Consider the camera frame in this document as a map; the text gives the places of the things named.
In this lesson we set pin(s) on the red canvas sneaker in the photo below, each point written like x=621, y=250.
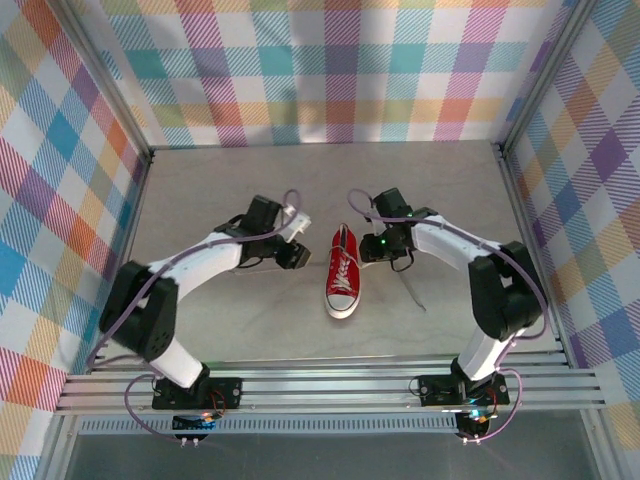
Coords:
x=342, y=295

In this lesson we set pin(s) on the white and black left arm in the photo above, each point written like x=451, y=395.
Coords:
x=165, y=300

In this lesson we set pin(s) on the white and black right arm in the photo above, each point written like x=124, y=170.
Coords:
x=505, y=295

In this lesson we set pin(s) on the aluminium mounting rails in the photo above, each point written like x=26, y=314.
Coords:
x=325, y=387

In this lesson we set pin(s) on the plaid cloth backdrop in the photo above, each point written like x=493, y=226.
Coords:
x=325, y=75
x=45, y=200
x=595, y=210

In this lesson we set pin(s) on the small electronics board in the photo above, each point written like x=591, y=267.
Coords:
x=192, y=425
x=475, y=422

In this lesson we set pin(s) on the grey metal sheet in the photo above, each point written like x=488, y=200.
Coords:
x=325, y=457

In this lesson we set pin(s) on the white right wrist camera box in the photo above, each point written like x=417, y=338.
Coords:
x=370, y=218

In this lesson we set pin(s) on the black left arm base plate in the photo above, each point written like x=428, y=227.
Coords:
x=227, y=392

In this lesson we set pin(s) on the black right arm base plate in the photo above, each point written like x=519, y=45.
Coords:
x=435, y=390

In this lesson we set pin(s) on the aluminium frame post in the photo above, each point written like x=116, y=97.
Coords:
x=105, y=80
x=545, y=80

